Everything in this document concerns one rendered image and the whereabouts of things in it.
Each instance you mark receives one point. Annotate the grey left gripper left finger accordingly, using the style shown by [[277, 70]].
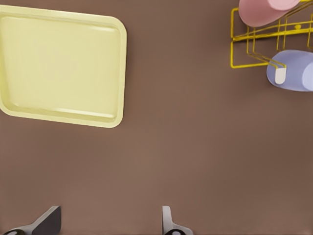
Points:
[[47, 222]]

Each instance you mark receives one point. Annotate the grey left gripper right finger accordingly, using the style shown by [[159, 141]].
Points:
[[167, 220]]

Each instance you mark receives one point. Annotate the pale yellow tray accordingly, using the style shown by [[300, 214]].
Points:
[[61, 68]]

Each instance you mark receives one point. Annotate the lavender cup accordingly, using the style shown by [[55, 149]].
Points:
[[293, 71]]

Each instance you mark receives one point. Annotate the pink cup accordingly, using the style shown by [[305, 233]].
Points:
[[259, 12]]

